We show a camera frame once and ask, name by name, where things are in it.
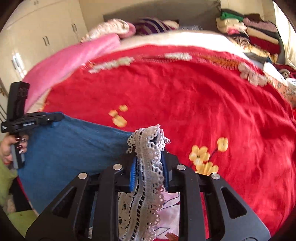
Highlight white wardrobe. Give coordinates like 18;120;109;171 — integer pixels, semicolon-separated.
1;1;87;120

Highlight green fleece clothing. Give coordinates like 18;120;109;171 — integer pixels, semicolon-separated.
1;162;38;236

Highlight red floral bedspread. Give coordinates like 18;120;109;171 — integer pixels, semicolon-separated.
42;45;295;234

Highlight left hand, painted nails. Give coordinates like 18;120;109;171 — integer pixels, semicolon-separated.
0;135;29;165

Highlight grey padded headboard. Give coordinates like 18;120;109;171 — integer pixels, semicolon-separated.
103;1;221;32

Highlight cream curtain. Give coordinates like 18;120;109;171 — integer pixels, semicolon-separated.
273;2;296;68

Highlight purple striped garment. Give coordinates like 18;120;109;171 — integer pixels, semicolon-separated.
133;17;179;35

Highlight floral cream pillow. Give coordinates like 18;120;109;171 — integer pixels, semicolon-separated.
80;19;136;43

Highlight pink velvet quilt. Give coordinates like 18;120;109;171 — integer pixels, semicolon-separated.
23;34;120;111

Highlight stack of folded clothes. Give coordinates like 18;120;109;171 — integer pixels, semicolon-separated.
216;9;285;64

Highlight blue denim pants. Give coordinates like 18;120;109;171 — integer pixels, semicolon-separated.
18;116;170;240

